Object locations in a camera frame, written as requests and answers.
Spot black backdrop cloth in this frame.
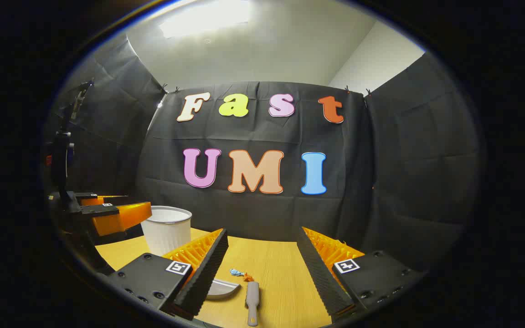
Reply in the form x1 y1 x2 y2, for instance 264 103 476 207
46 36 481 276

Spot white ribbed garbage bin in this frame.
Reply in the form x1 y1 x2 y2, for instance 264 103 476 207
141 205 193 257

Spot yellow wooden desktop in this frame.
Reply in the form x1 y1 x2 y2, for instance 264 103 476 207
95 227 369 328

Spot small grey broom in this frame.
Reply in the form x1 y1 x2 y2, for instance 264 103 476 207
245 281 261 327

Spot grey plastic dustpan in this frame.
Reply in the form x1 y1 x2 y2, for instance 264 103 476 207
206 278 242 301

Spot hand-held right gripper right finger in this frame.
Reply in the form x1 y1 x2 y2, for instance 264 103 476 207
296 226 427 317

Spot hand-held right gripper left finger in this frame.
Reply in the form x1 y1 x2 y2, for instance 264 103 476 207
108 228 229 320

